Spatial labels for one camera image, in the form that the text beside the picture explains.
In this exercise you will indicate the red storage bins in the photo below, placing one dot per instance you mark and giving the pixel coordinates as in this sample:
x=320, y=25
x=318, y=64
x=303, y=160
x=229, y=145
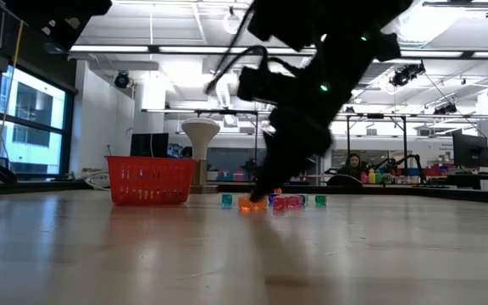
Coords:
x=436, y=171

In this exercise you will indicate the overhead light bar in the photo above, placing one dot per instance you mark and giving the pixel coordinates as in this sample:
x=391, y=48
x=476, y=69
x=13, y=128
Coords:
x=206, y=49

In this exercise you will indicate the black background desk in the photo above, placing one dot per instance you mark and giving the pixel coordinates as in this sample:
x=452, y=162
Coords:
x=473, y=180

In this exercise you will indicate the black round ceiling camera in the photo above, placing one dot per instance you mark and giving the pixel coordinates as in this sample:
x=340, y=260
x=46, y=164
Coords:
x=122, y=79

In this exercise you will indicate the pink plastic bottle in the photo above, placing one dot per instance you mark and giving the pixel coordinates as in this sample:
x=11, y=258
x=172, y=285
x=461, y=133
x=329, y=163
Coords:
x=363, y=177

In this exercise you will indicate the dark framed window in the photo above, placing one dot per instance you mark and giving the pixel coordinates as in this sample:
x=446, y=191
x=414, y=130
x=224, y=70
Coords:
x=36, y=101

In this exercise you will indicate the white mushroom-shaped lamp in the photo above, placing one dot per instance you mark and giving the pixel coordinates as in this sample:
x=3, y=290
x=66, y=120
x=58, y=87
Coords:
x=200, y=131

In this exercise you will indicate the blue translucent die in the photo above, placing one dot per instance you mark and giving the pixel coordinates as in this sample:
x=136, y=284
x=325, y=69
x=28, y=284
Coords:
x=272, y=196

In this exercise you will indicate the green plastic bottle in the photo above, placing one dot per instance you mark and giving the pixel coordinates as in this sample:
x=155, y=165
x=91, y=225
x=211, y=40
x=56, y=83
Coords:
x=378, y=177

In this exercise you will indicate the yellow plastic bottle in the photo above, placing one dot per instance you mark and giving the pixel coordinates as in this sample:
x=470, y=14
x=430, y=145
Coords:
x=371, y=176

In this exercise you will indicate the black background rig frame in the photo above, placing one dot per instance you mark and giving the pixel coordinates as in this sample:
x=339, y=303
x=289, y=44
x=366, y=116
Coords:
x=375, y=115
x=227, y=112

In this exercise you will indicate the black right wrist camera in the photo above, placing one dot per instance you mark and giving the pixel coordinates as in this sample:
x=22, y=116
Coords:
x=256, y=84

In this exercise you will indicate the black red background robots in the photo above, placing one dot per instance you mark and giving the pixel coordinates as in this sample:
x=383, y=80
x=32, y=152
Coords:
x=415, y=160

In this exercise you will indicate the pink translucent die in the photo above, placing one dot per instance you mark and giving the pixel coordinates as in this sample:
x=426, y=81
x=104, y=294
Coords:
x=295, y=202
x=279, y=203

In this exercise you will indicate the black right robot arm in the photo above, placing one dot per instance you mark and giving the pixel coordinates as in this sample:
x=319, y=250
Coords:
x=333, y=25

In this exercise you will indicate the teal translucent die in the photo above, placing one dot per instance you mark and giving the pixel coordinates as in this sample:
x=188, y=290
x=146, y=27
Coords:
x=226, y=200

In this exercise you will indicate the black ceiling track camera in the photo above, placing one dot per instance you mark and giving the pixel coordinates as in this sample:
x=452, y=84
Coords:
x=445, y=109
x=407, y=74

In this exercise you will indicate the black computer monitor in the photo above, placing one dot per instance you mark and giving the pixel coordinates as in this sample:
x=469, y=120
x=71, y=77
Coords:
x=148, y=145
x=469, y=150

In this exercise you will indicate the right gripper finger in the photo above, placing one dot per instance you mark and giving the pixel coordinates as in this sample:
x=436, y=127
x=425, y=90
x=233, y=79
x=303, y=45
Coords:
x=278, y=169

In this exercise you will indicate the black rounded chair back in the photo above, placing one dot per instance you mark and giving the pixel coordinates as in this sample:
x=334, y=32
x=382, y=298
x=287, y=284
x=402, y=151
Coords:
x=343, y=182

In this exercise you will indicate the red plastic basket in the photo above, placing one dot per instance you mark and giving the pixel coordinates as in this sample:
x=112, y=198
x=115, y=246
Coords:
x=151, y=182

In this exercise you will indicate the person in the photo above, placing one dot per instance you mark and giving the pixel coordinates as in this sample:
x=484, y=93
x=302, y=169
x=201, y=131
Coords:
x=354, y=163
x=186, y=151

